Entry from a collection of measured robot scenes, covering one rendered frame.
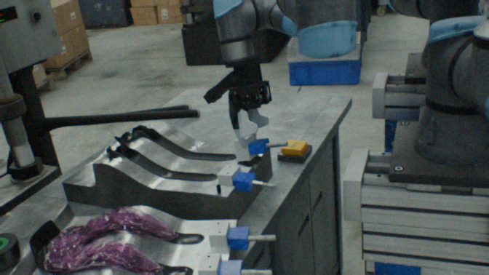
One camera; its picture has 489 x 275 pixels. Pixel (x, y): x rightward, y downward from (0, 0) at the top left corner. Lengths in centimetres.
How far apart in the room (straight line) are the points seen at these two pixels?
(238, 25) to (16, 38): 86
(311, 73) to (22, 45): 303
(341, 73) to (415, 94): 304
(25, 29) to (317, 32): 132
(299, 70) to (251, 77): 325
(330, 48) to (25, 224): 78
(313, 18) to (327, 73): 379
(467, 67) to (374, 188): 29
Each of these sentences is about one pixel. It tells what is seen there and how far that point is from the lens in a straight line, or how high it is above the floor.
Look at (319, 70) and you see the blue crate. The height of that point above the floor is 14.
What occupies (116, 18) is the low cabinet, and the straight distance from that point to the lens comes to 821.
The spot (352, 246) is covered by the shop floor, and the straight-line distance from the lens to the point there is 243.
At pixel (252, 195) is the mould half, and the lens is 126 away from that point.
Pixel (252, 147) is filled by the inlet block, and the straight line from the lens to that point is 124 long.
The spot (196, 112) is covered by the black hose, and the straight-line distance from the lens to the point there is 182.
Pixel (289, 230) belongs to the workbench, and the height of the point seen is 58.
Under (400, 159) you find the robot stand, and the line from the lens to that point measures 92.
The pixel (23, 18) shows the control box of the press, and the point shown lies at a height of 122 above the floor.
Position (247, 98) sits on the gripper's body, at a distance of 121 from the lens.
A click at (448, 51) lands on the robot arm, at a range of 85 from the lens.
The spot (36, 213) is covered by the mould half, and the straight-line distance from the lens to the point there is 121.
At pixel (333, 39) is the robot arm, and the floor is 131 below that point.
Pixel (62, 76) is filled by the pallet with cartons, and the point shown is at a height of 5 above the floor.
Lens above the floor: 147
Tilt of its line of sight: 25 degrees down
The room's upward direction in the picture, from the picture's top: 7 degrees counter-clockwise
